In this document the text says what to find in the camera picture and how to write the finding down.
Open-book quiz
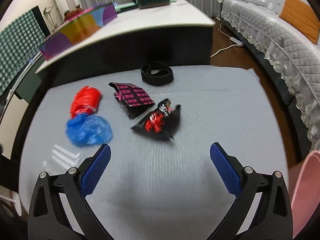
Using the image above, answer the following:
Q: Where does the colourful rectangular box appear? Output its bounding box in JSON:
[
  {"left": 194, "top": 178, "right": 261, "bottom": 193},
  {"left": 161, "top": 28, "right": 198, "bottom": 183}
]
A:
[{"left": 40, "top": 3, "right": 117, "bottom": 61}]

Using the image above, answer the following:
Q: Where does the black strap roll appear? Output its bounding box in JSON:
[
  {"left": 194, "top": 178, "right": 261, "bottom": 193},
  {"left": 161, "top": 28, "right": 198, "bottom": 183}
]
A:
[{"left": 139, "top": 61, "right": 175, "bottom": 87}]

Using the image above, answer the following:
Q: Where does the television with checked cover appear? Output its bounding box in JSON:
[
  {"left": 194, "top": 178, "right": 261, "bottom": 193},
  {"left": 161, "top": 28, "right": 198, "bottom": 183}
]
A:
[{"left": 0, "top": 6, "right": 50, "bottom": 93}]

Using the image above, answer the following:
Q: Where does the red plastic wrapper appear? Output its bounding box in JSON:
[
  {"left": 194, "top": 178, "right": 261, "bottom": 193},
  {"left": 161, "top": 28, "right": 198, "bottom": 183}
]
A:
[{"left": 70, "top": 86, "right": 102, "bottom": 118}]

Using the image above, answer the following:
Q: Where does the pink plastic trash bin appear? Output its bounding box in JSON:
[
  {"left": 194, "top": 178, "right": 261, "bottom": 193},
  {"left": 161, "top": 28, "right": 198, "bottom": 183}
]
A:
[{"left": 289, "top": 151, "right": 319, "bottom": 237}]

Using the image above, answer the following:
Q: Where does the white marble coffee table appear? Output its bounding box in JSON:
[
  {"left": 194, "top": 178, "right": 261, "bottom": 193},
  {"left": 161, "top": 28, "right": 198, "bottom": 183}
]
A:
[{"left": 36, "top": 0, "right": 215, "bottom": 86}]

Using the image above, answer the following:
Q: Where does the blue plastic shoe cover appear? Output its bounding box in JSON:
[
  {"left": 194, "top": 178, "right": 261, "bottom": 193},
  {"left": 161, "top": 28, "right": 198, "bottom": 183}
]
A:
[{"left": 66, "top": 113, "right": 113, "bottom": 147}]

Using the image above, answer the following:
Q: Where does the far orange cushion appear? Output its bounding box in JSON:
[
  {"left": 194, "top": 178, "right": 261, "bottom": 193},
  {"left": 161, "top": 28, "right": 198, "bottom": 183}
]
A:
[{"left": 279, "top": 0, "right": 320, "bottom": 44}]

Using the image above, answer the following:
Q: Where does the black red snack wrapper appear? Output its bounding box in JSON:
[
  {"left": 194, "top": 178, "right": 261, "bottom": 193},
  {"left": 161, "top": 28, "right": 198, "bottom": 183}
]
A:
[{"left": 131, "top": 99, "right": 181, "bottom": 141}]

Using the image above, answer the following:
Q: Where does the white power strip cable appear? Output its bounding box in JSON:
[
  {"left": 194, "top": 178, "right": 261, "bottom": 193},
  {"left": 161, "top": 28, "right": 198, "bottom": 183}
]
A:
[{"left": 209, "top": 24, "right": 245, "bottom": 59}]

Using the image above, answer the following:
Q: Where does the clear plastic film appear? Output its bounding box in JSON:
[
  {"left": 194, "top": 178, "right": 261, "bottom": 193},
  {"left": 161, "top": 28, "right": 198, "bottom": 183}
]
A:
[{"left": 43, "top": 145, "right": 81, "bottom": 170}]

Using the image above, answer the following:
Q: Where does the black pink patterned wrapper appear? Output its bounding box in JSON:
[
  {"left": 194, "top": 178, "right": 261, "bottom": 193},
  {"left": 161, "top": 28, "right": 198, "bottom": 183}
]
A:
[{"left": 108, "top": 82, "right": 155, "bottom": 120}]

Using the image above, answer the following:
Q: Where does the grey quilted sofa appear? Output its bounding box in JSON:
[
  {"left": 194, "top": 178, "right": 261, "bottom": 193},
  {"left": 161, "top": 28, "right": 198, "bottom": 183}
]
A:
[{"left": 217, "top": 0, "right": 319, "bottom": 150}]

